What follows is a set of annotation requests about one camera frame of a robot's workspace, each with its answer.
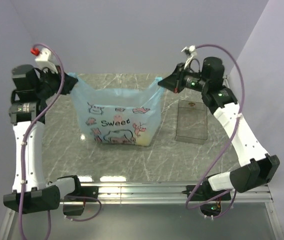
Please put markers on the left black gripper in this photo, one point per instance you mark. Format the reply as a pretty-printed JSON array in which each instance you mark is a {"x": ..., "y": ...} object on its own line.
[{"x": 69, "y": 83}]

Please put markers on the aluminium mounting rail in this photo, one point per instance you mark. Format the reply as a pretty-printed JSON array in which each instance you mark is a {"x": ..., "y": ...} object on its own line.
[{"x": 140, "y": 187}]

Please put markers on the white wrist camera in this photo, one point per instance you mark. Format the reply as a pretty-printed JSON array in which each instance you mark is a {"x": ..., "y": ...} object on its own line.
[
  {"x": 191, "y": 53},
  {"x": 45, "y": 59}
]

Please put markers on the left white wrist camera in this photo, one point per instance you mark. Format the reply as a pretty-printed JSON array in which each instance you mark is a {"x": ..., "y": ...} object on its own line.
[{"x": 45, "y": 59}]

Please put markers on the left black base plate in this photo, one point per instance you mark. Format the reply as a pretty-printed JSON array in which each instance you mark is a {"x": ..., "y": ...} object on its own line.
[{"x": 84, "y": 193}]

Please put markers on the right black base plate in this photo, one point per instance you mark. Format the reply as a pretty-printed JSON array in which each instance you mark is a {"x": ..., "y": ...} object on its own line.
[{"x": 203, "y": 193}]

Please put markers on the clear plastic fruit tray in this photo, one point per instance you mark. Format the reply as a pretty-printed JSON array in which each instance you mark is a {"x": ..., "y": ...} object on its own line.
[{"x": 192, "y": 122}]

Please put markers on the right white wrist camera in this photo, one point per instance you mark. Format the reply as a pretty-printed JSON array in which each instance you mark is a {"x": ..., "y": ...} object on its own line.
[{"x": 191, "y": 53}]

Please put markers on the light blue plastic bag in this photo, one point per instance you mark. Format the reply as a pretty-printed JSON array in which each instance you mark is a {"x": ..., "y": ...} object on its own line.
[{"x": 118, "y": 115}]

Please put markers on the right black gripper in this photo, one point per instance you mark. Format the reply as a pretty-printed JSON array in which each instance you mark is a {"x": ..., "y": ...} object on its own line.
[{"x": 175, "y": 81}]

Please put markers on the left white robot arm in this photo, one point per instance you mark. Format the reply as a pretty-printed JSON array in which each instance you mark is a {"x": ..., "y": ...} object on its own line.
[{"x": 30, "y": 191}]

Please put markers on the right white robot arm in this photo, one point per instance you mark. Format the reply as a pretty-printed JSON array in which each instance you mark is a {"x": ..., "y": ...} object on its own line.
[{"x": 257, "y": 166}]

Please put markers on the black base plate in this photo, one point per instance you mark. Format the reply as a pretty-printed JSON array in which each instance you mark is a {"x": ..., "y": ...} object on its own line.
[
  {"x": 203, "y": 193},
  {"x": 84, "y": 193}
]

